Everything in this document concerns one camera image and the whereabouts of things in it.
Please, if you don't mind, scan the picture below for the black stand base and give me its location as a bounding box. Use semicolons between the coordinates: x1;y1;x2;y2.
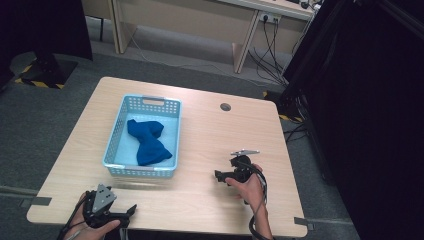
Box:
14;53;80;90

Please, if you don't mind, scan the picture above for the light blue plastic basket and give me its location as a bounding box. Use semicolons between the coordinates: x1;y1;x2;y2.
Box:
102;93;183;179

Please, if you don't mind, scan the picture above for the grey tape strip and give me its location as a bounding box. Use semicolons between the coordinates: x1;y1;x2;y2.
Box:
19;196;53;208
293;216;316;232

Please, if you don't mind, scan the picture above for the white power strip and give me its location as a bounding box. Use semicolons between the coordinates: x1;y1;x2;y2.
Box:
258;11;282;25

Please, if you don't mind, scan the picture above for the person's right hand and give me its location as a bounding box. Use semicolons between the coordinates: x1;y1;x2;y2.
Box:
225;163;267;207

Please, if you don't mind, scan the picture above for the blue cloth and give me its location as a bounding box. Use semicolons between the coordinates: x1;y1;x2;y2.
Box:
126;118;174;167

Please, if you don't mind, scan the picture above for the beige wooden desk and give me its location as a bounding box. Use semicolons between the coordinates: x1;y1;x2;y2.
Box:
81;0;316;75

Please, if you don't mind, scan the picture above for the bundle of black cables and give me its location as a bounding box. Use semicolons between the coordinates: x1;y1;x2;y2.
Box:
247;18;292;88

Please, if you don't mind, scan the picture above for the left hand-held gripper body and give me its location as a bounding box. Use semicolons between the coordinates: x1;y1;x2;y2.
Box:
82;183;132;230

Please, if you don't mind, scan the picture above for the person's left hand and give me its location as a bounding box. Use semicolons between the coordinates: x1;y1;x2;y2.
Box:
63;192;122;240

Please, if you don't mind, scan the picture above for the black curtain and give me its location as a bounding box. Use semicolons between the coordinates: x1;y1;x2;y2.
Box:
0;0;94;91
279;0;424;240

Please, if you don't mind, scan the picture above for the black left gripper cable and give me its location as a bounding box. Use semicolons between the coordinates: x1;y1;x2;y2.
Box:
57;190;93;240

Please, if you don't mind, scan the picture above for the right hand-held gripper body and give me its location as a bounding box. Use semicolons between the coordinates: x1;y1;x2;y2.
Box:
229;148;261;184

